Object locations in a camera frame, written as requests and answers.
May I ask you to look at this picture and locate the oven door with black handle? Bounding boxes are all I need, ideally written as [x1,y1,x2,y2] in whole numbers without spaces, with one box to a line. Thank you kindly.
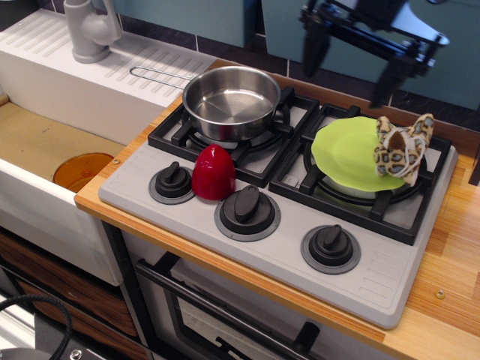
[134,251,342,360]

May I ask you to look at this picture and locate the lime green plate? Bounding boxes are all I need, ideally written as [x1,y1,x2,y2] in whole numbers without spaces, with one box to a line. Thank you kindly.
[311,116,405,192]

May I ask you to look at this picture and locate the black stove knob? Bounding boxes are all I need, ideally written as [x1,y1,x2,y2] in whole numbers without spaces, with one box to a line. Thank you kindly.
[148,161,195,205]
[214,184,281,242]
[301,224,361,275]

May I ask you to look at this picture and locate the stainless steel pan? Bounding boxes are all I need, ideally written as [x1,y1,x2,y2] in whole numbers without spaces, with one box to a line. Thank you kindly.
[129,65,281,142]

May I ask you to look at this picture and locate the black left burner grate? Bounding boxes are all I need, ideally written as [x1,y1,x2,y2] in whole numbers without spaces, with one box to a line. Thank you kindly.
[148,86,320,188]

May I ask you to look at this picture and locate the grey toy faucet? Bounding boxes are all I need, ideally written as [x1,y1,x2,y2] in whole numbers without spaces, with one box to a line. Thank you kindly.
[64,0,122,64]

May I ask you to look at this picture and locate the black right burner grate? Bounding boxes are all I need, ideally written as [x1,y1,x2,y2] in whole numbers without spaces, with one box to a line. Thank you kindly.
[269,104,452,245]

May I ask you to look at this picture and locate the wooden drawer fronts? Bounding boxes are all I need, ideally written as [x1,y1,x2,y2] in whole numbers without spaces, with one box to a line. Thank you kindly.
[1,229,150,359]

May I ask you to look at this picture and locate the white toy sink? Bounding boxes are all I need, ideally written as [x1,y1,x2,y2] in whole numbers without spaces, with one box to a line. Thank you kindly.
[1,10,214,286]

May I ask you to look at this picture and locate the orange sink drain plug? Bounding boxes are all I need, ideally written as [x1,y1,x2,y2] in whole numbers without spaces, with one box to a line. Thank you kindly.
[53,152,113,193]

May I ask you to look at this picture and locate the red toy sweet potato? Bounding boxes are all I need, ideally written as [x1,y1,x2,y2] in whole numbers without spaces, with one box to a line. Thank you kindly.
[192,144,236,200]

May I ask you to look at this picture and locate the spotted stuffed cheetah toy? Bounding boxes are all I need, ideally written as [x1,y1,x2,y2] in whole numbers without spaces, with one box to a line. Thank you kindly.
[373,113,434,187]

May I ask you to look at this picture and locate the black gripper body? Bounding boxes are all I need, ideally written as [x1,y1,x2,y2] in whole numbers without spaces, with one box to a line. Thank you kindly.
[300,1,450,77]

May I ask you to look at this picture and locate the black left stove knob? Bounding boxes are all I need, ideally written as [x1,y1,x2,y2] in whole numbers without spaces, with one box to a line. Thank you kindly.
[148,161,195,205]

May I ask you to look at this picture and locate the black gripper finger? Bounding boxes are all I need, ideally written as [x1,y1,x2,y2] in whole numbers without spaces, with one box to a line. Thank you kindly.
[370,55,413,109]
[301,18,332,77]

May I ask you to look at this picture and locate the black middle stove knob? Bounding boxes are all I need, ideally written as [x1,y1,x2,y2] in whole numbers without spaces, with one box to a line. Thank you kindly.
[214,184,281,242]

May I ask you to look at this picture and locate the black right stove knob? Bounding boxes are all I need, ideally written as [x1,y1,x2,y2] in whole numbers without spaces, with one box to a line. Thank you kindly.
[301,224,361,275]

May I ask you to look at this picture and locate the black burner grate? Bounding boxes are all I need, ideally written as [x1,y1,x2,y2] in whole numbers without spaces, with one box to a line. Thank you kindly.
[269,104,452,245]
[148,86,320,188]

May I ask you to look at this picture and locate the black cable lower left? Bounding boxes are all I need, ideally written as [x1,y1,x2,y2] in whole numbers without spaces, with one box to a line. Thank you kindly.
[0,294,73,360]

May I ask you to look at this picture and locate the grey toy stove top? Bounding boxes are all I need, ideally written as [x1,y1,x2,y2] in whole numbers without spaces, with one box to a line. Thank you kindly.
[97,86,458,331]

